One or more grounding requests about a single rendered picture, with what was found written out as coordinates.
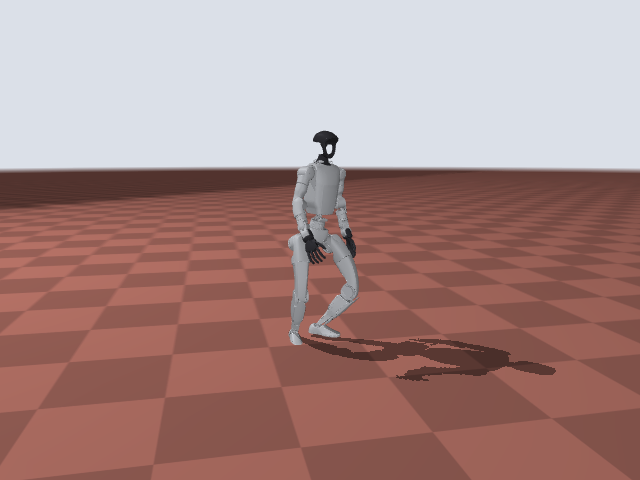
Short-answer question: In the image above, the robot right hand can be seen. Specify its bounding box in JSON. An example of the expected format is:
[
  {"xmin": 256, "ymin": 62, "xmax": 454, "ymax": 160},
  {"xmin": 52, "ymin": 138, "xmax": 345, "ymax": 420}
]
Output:
[{"xmin": 302, "ymin": 229, "xmax": 326, "ymax": 264}]

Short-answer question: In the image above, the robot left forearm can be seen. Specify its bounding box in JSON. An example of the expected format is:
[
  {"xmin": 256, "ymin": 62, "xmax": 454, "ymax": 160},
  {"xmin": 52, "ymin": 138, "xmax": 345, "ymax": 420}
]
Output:
[{"xmin": 336, "ymin": 200, "xmax": 352, "ymax": 237}]

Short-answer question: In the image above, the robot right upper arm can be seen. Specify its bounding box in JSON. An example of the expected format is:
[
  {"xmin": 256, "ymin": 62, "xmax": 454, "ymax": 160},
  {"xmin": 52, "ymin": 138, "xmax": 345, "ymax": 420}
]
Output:
[{"xmin": 292, "ymin": 166, "xmax": 315, "ymax": 210}]

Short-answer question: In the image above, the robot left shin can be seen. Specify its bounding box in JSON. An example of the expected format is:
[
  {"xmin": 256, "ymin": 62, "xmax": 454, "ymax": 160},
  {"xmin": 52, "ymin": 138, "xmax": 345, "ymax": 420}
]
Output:
[{"xmin": 316, "ymin": 294, "xmax": 359, "ymax": 328}]

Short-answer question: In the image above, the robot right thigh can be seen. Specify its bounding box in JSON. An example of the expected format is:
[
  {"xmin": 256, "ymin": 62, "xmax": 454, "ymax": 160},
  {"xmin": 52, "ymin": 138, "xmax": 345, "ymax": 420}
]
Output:
[{"xmin": 288, "ymin": 233, "xmax": 310, "ymax": 303}]

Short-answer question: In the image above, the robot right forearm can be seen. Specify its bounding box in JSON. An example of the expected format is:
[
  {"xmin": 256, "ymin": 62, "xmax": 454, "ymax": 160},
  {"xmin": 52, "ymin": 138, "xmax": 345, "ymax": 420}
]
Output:
[{"xmin": 293, "ymin": 198, "xmax": 310, "ymax": 239}]

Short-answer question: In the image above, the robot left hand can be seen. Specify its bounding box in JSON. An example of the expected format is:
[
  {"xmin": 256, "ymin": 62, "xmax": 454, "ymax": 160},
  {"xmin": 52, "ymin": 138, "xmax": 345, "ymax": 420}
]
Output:
[{"xmin": 343, "ymin": 228, "xmax": 356, "ymax": 258}]

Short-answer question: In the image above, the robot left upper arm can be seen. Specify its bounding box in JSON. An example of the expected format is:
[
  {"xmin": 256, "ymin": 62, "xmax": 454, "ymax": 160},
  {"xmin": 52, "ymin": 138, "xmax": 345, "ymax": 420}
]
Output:
[{"xmin": 335, "ymin": 167, "xmax": 346, "ymax": 209}]

